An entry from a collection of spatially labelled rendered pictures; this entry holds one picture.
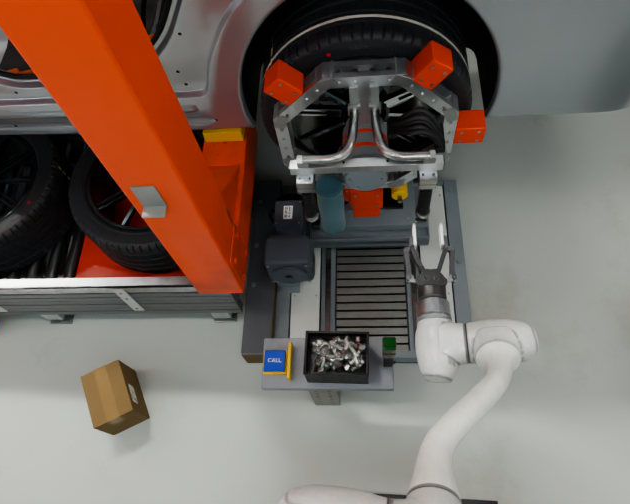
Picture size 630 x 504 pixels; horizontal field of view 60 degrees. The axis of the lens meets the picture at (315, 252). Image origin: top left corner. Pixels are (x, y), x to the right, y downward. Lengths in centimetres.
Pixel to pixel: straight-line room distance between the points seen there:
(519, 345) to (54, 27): 114
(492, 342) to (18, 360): 206
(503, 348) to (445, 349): 14
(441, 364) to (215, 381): 121
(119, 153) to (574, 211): 204
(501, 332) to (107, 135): 98
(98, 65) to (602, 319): 209
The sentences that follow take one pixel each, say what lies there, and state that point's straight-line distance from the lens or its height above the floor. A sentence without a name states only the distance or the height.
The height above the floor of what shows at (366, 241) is 14.
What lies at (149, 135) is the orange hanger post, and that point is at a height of 136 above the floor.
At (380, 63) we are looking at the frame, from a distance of 156.
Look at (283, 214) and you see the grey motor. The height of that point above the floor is 43.
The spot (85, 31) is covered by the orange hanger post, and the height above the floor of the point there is 162.
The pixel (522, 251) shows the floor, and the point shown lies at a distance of 256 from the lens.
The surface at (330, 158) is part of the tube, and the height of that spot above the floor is 101.
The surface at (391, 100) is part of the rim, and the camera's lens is 175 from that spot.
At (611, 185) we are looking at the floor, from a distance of 285.
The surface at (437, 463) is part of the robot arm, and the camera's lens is 112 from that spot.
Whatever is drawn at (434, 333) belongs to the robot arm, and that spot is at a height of 88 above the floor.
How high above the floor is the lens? 221
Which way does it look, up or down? 63 degrees down
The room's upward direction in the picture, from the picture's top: 12 degrees counter-clockwise
